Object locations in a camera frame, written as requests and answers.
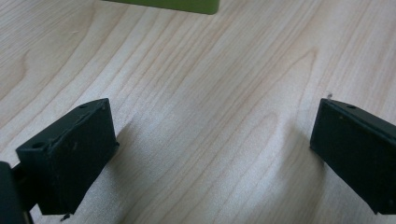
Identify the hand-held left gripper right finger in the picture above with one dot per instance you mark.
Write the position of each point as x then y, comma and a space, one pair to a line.
355, 149

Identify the green flat block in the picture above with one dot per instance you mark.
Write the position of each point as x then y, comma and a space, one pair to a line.
174, 4

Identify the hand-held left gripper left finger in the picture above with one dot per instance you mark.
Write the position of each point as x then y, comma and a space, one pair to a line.
70, 158

